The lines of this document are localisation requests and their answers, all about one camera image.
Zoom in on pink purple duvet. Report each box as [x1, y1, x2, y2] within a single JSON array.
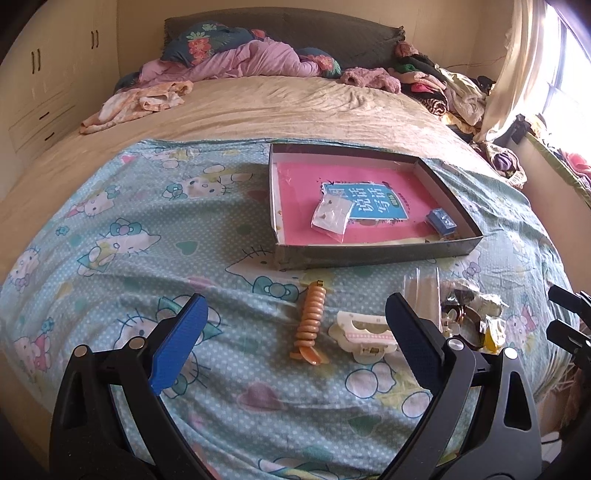
[[137, 39, 322, 87]]

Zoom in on dark grey headboard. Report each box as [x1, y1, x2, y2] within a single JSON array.
[[164, 7, 406, 70]]

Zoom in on cream curtain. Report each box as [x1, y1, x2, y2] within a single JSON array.
[[475, 1, 561, 141]]

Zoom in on fuzzy pink garment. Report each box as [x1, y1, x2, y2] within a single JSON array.
[[339, 67, 402, 94]]

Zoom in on cream white hair claw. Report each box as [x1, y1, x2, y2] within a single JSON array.
[[329, 311, 398, 365]]

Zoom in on bag dark jewelry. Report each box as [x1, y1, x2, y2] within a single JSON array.
[[441, 279, 508, 338]]

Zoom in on peach white garment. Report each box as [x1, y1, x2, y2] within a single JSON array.
[[79, 81, 193, 135]]

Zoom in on clothes heap by window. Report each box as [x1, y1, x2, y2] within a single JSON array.
[[470, 142, 528, 190]]

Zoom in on Hello Kitty teal bedsheet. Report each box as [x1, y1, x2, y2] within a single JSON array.
[[1, 140, 576, 479]]

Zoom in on earring card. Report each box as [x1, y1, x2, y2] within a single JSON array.
[[311, 193, 353, 243]]

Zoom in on dark shallow cardboard box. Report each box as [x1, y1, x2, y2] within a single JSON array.
[[269, 143, 483, 270]]

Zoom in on cream white wardrobe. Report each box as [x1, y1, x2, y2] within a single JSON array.
[[1, 1, 119, 197]]

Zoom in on clear plastic bag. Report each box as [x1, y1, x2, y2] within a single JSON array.
[[403, 267, 443, 332]]

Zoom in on pile of mixed clothes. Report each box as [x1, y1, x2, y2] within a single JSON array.
[[388, 41, 495, 136]]

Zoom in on pink book blue label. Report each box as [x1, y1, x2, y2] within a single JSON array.
[[274, 161, 440, 246]]

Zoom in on floral dark blue pillow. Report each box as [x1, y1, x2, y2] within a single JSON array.
[[160, 21, 266, 68]]

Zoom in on yellow rings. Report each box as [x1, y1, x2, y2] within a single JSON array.
[[479, 317, 508, 355]]

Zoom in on small blue box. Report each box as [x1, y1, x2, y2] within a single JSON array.
[[426, 208, 458, 238]]

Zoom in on cream pearl hair clip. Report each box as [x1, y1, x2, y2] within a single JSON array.
[[442, 306, 461, 338]]

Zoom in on orange spiral hair clip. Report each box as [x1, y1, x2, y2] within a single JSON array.
[[290, 280, 328, 366]]

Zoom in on beige bed cover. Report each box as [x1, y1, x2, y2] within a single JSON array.
[[1, 77, 493, 276]]

